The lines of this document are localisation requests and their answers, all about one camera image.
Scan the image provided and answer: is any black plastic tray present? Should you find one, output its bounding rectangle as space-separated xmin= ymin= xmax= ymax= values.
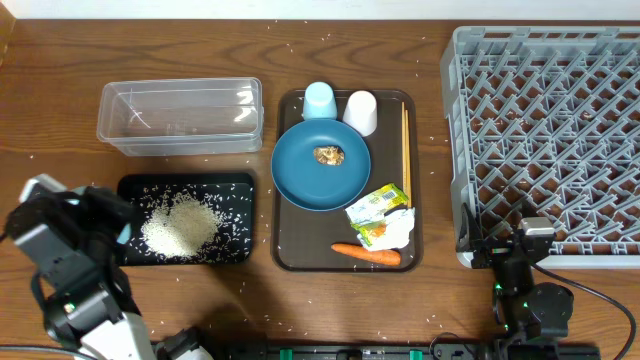
xmin=115 ymin=172 xmax=256 ymax=267

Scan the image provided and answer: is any crumpled white wrapper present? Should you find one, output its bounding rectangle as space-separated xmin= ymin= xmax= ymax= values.
xmin=352 ymin=208 xmax=415 ymax=251

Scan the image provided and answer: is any brown mushroom food scrap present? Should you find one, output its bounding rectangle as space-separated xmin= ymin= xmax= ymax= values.
xmin=313 ymin=146 xmax=345 ymax=166

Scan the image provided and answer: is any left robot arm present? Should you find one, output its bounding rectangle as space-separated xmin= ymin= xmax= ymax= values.
xmin=4 ymin=185 xmax=211 ymax=360

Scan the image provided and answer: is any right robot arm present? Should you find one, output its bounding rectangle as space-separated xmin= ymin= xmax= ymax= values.
xmin=457 ymin=203 xmax=574 ymax=359

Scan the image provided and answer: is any light blue cup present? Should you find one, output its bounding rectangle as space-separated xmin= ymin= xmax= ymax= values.
xmin=303 ymin=82 xmax=338 ymax=120

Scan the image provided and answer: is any pile of white rice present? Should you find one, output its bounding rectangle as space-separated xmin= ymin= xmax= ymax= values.
xmin=127 ymin=183 xmax=251 ymax=264

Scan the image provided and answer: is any grey dishwasher rack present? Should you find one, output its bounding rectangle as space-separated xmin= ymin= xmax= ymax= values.
xmin=440 ymin=26 xmax=639 ymax=269

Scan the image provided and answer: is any wooden chopstick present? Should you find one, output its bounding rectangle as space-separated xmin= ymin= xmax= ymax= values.
xmin=404 ymin=109 xmax=412 ymax=208
xmin=401 ymin=102 xmax=410 ymax=197

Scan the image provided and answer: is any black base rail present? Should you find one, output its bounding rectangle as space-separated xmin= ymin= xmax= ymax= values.
xmin=223 ymin=342 xmax=601 ymax=360

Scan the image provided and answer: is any light blue bowl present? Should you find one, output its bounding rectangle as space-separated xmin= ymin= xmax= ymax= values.
xmin=116 ymin=223 xmax=132 ymax=245

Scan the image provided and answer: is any clear plastic container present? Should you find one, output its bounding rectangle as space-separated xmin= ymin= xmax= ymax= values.
xmin=96 ymin=77 xmax=264 ymax=157

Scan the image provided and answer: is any orange carrot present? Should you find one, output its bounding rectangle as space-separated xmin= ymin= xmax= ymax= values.
xmin=331 ymin=243 xmax=402 ymax=266

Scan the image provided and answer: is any white cup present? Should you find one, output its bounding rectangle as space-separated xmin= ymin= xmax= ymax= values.
xmin=342 ymin=90 xmax=377 ymax=137

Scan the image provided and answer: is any wooden chopstick left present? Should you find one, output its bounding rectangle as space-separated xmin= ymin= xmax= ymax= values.
xmin=401 ymin=102 xmax=410 ymax=197

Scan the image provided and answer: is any wooden chopstick right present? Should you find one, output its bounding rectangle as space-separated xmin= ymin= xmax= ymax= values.
xmin=404 ymin=109 xmax=412 ymax=208

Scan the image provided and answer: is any dark blue plate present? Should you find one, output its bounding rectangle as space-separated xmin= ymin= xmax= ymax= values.
xmin=271 ymin=120 xmax=371 ymax=211

